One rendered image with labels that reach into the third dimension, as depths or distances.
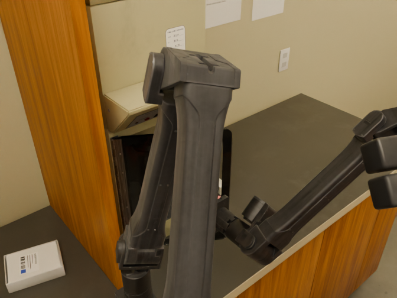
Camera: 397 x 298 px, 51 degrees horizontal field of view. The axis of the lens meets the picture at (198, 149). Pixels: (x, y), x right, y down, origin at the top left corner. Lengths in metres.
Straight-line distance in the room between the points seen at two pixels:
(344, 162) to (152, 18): 0.55
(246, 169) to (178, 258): 1.22
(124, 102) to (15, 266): 0.65
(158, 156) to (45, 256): 0.81
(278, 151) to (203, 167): 1.35
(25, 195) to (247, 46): 1.12
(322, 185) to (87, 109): 0.53
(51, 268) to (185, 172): 0.90
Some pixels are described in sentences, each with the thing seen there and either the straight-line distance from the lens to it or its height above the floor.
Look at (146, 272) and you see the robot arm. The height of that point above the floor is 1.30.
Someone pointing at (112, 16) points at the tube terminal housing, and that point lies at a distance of 0.97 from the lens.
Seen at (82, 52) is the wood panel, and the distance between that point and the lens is 0.85.
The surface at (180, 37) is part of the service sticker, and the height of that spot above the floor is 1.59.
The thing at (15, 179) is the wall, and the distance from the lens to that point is 1.54.
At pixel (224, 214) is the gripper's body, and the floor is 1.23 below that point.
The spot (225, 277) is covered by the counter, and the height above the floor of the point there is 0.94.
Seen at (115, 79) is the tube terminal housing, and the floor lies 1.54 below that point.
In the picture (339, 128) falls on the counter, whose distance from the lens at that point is 2.06.
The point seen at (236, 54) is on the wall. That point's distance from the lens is 1.90.
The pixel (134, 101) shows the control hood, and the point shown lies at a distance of 0.96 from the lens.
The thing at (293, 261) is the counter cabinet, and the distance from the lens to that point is 1.56.
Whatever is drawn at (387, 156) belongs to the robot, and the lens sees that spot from 0.44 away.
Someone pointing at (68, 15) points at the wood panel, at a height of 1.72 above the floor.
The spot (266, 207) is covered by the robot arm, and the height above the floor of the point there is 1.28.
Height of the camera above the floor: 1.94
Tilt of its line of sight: 34 degrees down
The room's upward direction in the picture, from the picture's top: straight up
